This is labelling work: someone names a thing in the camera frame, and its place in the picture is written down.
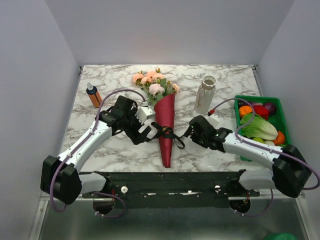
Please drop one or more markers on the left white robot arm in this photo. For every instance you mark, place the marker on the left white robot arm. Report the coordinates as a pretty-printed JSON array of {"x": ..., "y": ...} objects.
[{"x": 60, "y": 176}]

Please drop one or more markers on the dark purple eggplant toy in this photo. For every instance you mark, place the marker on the dark purple eggplant toy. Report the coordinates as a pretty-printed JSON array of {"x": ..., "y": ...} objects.
[{"x": 241, "y": 103}]

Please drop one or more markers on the green apple toy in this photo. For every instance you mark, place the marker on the green apple toy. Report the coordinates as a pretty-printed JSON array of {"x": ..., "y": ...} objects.
[{"x": 258, "y": 139}]

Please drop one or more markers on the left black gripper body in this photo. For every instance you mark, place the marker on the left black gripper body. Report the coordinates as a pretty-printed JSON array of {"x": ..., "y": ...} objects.
[{"x": 131, "y": 123}]

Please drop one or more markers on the green object bottom edge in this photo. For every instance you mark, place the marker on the green object bottom edge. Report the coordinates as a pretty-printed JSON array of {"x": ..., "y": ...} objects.
[{"x": 280, "y": 236}]

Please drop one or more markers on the black ribbon gold lettering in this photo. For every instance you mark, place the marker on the black ribbon gold lettering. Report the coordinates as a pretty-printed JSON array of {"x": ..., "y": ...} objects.
[{"x": 167, "y": 133}]

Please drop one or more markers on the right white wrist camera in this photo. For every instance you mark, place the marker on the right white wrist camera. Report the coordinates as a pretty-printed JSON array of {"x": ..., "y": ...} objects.
[{"x": 213, "y": 119}]

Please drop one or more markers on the green lettuce toy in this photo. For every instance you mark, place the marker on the green lettuce toy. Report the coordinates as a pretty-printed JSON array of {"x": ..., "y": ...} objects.
[{"x": 257, "y": 128}]

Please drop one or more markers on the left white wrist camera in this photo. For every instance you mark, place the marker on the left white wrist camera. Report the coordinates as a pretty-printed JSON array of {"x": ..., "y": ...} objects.
[{"x": 144, "y": 113}]

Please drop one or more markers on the orange fruit toy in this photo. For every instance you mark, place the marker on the orange fruit toy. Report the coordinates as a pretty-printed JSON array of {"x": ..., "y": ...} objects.
[{"x": 244, "y": 110}]

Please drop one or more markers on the pale pink flower stem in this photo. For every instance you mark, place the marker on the pale pink flower stem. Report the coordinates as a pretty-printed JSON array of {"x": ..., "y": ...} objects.
[{"x": 155, "y": 93}]

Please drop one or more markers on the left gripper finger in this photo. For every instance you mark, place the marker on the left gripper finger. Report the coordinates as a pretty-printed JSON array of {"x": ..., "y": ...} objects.
[
  {"x": 138, "y": 137},
  {"x": 146, "y": 131}
]

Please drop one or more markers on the dark red wrapping paper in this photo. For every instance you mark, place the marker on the dark red wrapping paper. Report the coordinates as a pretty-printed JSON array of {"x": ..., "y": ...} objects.
[{"x": 165, "y": 117}]

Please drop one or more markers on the purple onion toy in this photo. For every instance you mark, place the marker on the purple onion toy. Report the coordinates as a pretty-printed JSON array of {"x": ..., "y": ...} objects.
[{"x": 271, "y": 107}]

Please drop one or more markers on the green plastic basket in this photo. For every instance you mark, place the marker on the green plastic basket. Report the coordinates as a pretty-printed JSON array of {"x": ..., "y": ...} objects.
[{"x": 277, "y": 120}]

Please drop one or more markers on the white ribbed ceramic vase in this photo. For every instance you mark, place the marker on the white ribbed ceramic vase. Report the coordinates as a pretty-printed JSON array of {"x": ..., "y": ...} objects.
[{"x": 205, "y": 94}]

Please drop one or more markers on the white radish toy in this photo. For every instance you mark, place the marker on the white radish toy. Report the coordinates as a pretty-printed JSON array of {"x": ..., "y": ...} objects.
[{"x": 270, "y": 143}]

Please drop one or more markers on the red pepper toy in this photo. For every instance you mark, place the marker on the red pepper toy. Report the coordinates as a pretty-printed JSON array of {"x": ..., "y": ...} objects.
[{"x": 261, "y": 111}]

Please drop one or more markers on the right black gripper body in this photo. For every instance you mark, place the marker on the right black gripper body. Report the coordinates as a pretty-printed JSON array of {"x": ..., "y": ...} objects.
[{"x": 199, "y": 139}]

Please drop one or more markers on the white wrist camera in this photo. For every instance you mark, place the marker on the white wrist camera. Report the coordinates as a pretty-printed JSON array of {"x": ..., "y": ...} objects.
[
  {"x": 213, "y": 119},
  {"x": 144, "y": 113}
]

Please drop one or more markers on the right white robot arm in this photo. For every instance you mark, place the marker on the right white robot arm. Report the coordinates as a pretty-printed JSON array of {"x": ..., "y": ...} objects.
[{"x": 285, "y": 168}]

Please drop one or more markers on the orange spray bottle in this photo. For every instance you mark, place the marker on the orange spray bottle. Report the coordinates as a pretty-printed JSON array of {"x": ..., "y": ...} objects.
[{"x": 93, "y": 95}]

